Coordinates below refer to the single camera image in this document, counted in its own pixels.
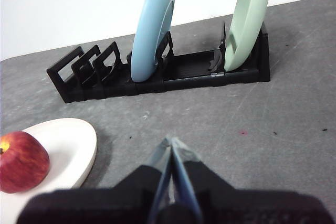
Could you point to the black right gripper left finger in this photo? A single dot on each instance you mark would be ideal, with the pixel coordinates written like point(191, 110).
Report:
point(92, 205)

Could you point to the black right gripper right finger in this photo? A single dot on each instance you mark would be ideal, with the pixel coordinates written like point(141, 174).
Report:
point(249, 208)

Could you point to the pale yellow cream plate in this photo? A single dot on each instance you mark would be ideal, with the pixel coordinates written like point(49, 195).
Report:
point(71, 140)

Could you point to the red yellow apple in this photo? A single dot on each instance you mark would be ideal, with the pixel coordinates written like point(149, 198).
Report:
point(23, 163)

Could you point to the black plate rack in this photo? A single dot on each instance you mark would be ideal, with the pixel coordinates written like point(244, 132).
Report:
point(189, 82)

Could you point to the blue plate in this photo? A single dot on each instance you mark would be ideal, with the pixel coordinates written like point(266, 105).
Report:
point(147, 37)

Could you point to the green plate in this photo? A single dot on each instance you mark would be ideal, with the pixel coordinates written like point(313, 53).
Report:
point(244, 30)

